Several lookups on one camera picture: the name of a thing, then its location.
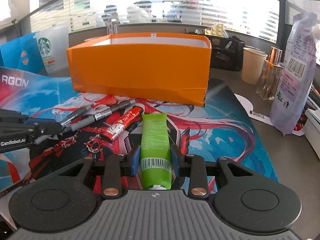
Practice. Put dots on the tall beige paper cup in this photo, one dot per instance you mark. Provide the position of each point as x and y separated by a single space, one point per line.
252 65

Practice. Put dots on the black gel pen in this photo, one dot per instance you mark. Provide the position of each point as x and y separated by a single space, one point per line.
65 123

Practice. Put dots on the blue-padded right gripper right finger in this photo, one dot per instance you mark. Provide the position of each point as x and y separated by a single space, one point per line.
193 167

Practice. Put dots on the black mesh desk organizer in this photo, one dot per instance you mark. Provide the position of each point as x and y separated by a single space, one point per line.
227 51

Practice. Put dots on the orange cardboard box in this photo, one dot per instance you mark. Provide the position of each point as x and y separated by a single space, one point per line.
157 66

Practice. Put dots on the purple plastic refill pouch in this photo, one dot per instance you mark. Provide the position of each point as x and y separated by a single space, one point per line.
297 74

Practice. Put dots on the black marker pen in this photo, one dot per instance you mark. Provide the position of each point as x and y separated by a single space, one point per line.
98 116

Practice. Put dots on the anime AGON desk mat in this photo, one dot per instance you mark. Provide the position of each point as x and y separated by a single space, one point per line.
219 128

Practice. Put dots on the Starbucks translucent plastic cup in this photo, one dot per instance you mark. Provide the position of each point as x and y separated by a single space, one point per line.
53 44

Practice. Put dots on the gold chocolate box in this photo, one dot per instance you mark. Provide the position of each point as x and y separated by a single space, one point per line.
217 29

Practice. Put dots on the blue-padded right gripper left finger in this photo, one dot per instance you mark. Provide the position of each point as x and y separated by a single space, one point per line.
118 166

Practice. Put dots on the amber glass perfume bottle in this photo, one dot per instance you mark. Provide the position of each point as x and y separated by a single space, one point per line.
270 75

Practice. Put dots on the green cream tube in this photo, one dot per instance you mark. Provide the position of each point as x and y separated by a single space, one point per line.
155 156

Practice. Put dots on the blue paper gift bag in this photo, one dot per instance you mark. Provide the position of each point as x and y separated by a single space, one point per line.
23 54

